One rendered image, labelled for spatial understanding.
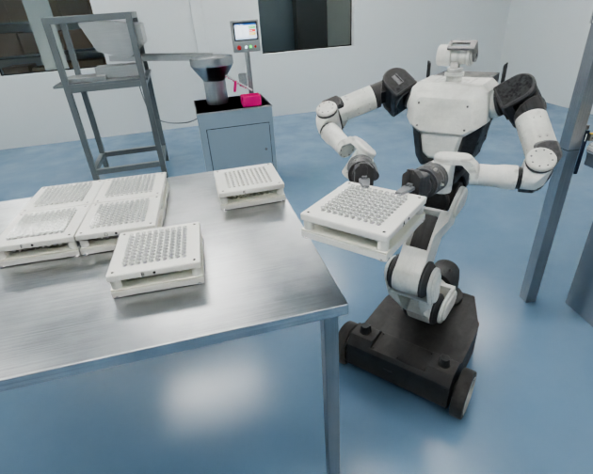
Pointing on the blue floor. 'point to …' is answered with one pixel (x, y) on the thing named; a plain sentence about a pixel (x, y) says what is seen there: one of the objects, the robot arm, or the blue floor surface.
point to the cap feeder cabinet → (236, 134)
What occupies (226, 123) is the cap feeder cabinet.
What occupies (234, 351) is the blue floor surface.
